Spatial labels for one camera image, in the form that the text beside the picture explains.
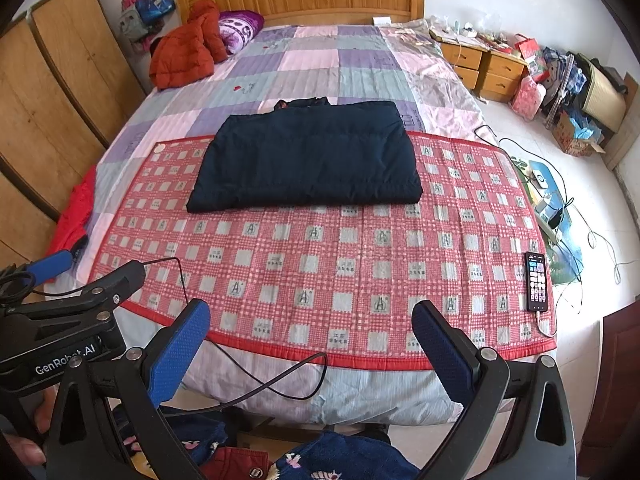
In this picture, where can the wooden nightstand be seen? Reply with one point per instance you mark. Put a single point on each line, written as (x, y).
(462, 67)
(502, 80)

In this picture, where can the rolled bamboo mat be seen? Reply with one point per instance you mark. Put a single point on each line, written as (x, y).
(602, 92)

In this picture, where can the pastel patchwork quilt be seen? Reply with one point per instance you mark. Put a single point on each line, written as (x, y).
(310, 60)

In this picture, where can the red checked bed mat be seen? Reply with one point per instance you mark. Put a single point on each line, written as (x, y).
(300, 260)

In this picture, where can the pink bag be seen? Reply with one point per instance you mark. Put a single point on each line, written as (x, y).
(527, 97)

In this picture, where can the clutter of small items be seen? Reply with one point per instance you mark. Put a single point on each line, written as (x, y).
(475, 35)

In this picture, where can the blue floral fleece clothing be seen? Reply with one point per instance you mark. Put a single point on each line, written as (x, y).
(340, 455)

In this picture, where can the wooden board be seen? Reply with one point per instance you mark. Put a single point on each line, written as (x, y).
(625, 130)

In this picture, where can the red cloth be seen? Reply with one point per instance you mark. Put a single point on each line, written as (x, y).
(75, 215)

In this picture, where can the dark navy padded jacket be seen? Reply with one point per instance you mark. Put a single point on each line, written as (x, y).
(310, 160)

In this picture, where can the pile of colourful bags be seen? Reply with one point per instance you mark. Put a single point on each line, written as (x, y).
(145, 12)

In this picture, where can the cardboard box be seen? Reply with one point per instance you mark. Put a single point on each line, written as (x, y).
(575, 142)

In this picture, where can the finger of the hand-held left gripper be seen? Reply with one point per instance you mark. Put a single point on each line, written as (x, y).
(120, 274)
(50, 266)

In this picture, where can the pile of plaid clothes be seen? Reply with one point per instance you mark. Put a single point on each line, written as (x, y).
(560, 80)

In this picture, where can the red gift bag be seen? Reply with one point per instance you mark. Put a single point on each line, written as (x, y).
(527, 49)

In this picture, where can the wooden door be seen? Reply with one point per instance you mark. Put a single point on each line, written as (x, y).
(617, 375)

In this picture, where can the black smartphone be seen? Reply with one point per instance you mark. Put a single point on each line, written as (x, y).
(536, 280)

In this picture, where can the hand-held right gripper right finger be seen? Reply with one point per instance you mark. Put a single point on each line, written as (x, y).
(445, 355)

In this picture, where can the person's left hand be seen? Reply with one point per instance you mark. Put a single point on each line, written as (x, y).
(22, 452)

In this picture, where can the green floor poster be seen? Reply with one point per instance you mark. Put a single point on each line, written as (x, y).
(565, 255)

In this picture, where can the orange-red padded jacket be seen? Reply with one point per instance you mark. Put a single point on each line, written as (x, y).
(180, 60)

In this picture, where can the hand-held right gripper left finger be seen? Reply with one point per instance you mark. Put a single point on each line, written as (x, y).
(175, 355)

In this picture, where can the purple floral pillow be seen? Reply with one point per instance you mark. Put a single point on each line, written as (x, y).
(240, 30)

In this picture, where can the wooden wardrobe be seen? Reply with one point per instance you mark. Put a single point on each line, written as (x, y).
(50, 110)

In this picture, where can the pink floral bed sheet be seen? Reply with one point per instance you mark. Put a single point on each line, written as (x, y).
(435, 75)

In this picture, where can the dark red garment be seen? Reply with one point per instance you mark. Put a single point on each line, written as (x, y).
(235, 465)

